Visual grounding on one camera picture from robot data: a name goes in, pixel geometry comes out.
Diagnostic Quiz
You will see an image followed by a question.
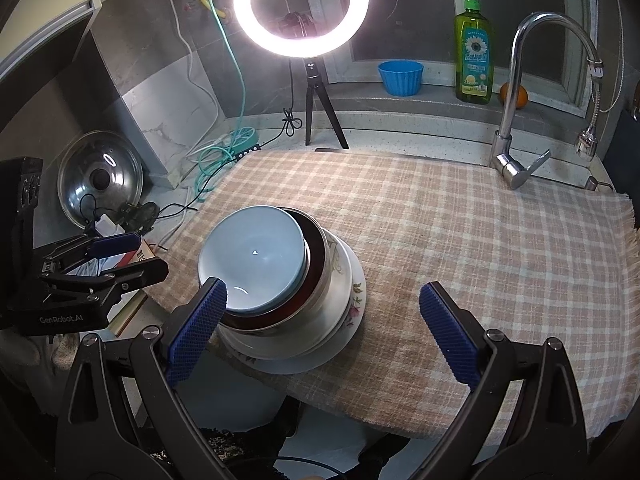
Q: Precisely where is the white cable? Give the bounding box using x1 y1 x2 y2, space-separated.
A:
159 0 224 162

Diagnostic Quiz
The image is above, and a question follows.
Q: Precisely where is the blue silicone cup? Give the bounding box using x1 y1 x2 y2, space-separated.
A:
378 60 424 96

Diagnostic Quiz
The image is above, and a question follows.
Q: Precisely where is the white ring light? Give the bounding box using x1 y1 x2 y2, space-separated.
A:
232 0 371 59

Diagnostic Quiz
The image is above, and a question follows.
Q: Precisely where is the chrome kitchen faucet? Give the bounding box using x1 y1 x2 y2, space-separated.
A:
488 11 604 191

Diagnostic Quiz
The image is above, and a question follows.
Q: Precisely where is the large pink rose plate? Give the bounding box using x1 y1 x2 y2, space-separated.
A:
216 229 352 361

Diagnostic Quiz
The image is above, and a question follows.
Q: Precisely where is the teal cable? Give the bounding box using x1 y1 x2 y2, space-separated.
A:
192 0 256 201

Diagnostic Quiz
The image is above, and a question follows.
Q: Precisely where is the purple flower deep plate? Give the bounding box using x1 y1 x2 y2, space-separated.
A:
225 237 367 375

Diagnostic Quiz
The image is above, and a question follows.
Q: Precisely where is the orange fruit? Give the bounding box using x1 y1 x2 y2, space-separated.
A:
499 81 530 111

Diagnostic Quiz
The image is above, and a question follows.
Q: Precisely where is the light blue ceramic bowl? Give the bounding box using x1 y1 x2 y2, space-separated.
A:
198 205 307 316

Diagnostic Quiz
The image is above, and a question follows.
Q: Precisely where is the teal power strip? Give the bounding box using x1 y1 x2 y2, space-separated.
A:
220 127 259 159

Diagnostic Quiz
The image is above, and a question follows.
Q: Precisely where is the beige checked cloth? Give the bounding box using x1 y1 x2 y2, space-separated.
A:
149 151 639 438

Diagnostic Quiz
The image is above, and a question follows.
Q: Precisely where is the red steel bowl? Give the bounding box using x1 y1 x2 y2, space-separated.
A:
221 207 329 334

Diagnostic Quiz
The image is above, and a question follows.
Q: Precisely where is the green dish soap bottle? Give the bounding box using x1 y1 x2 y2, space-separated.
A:
454 0 494 105

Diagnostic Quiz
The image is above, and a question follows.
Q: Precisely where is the black tripod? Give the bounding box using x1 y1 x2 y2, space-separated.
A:
304 60 349 150

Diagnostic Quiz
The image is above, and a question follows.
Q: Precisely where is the black cable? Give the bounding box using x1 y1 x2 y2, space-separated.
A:
79 58 302 256

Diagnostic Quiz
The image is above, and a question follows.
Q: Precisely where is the glass pot lid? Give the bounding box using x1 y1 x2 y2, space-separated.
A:
56 130 144 228

